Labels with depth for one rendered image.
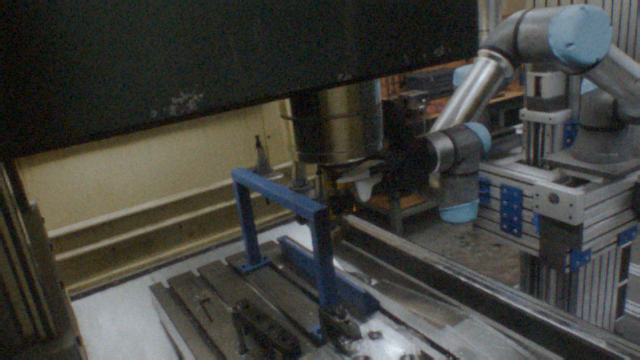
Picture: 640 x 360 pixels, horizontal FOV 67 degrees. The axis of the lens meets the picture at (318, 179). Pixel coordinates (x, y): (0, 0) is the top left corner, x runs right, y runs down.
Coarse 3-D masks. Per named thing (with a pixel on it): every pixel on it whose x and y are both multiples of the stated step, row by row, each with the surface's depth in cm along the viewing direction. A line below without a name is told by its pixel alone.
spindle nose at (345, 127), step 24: (312, 96) 68; (336, 96) 68; (360, 96) 69; (288, 120) 72; (312, 120) 69; (336, 120) 69; (360, 120) 70; (288, 144) 74; (312, 144) 70; (336, 144) 70; (360, 144) 71
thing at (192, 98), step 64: (0, 0) 41; (64, 0) 43; (128, 0) 46; (192, 0) 49; (256, 0) 53; (320, 0) 57; (384, 0) 62; (448, 0) 68; (0, 64) 42; (64, 64) 44; (128, 64) 47; (192, 64) 51; (256, 64) 54; (320, 64) 59; (384, 64) 64; (0, 128) 43; (64, 128) 45; (128, 128) 49
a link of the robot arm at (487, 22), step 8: (480, 0) 173; (488, 0) 171; (496, 0) 171; (480, 8) 174; (488, 8) 172; (496, 8) 172; (480, 16) 175; (488, 16) 173; (496, 16) 173; (480, 24) 176; (488, 24) 174; (496, 24) 173; (480, 32) 177; (488, 32) 175; (480, 40) 178; (504, 80) 180; (504, 88) 183
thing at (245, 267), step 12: (240, 192) 146; (240, 204) 147; (240, 216) 149; (252, 216) 150; (252, 228) 151; (252, 240) 152; (252, 252) 153; (240, 264) 156; (252, 264) 154; (264, 264) 155
